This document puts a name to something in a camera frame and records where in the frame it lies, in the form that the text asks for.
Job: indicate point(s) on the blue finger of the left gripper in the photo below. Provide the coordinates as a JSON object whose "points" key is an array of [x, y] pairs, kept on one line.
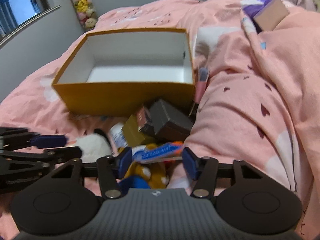
{"points": [[48, 141]]}

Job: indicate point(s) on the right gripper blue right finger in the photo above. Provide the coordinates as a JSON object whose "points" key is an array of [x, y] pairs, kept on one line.
{"points": [[191, 163]]}

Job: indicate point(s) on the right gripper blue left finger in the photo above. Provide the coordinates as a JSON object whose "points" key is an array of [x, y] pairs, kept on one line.
{"points": [[123, 162]]}

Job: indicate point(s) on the gold olive box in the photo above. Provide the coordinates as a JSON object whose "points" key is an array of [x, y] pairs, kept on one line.
{"points": [[132, 134]]}

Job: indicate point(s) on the blue orange tag duck plush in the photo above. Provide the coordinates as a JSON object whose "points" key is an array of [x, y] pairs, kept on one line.
{"points": [[150, 166]]}

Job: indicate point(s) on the white black-eared plush dog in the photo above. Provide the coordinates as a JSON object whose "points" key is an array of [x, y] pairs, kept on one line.
{"points": [[94, 146]]}

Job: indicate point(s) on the photo card box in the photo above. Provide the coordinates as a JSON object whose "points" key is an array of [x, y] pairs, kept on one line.
{"points": [[144, 121]]}

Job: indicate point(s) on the dark grey box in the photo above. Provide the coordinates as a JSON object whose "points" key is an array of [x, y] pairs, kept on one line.
{"points": [[168, 122]]}

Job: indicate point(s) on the white bottle blue label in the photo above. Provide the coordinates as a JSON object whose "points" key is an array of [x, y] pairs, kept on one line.
{"points": [[116, 132]]}

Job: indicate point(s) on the orange cardboard box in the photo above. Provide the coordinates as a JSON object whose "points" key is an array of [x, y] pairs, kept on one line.
{"points": [[113, 72]]}

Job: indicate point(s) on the pink duvet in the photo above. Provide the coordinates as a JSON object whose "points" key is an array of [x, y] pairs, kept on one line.
{"points": [[261, 104]]}

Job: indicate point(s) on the window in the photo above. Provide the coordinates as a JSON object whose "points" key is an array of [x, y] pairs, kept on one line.
{"points": [[19, 14]]}

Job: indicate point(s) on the plush toy storage tube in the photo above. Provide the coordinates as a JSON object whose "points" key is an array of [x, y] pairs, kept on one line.
{"points": [[86, 13]]}

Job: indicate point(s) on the purple tissue pack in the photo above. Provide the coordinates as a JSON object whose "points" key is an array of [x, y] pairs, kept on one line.
{"points": [[265, 14]]}

